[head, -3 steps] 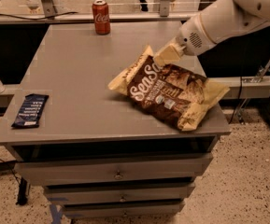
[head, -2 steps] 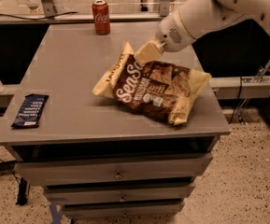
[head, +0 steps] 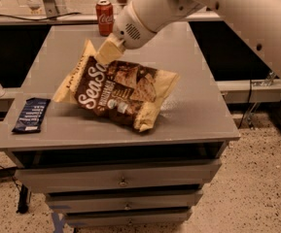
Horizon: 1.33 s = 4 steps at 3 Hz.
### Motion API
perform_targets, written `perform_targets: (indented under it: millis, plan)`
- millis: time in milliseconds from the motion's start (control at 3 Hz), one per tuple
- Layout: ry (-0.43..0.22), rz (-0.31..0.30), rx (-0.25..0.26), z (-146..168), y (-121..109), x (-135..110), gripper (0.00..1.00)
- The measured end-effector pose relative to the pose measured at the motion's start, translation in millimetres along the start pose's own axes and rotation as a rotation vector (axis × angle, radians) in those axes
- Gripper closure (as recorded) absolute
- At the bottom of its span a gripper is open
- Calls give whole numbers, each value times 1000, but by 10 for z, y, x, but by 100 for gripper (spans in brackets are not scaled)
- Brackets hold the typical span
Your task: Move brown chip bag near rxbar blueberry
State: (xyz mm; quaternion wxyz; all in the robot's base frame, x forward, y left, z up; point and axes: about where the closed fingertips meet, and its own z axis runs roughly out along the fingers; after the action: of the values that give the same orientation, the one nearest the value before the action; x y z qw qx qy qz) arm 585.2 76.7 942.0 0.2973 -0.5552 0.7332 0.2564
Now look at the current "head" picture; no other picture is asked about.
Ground grey metal rail frame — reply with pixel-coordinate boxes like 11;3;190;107
0;11;222;25

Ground brown sea salt chip bag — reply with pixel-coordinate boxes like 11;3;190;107
53;40;179;132

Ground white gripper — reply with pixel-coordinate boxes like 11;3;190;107
94;3;157;64

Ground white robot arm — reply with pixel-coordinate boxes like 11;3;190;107
96;0;281;79

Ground red coca-cola can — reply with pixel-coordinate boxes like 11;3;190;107
95;0;114;36

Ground blue rxbar blueberry bar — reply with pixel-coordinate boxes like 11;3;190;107
12;97;51;134

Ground top grey drawer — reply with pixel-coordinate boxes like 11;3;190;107
16;159;221;193

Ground grey drawer cabinet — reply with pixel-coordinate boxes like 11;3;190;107
0;21;241;229

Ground black floor cable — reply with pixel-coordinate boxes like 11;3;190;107
0;150;31;215

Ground bottom grey drawer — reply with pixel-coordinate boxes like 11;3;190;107
65;208;192;227

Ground middle grey drawer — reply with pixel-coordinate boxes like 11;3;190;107
46;189;202;214

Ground grey drawer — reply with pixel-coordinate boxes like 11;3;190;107
46;189;202;214
65;208;192;227
16;159;221;193

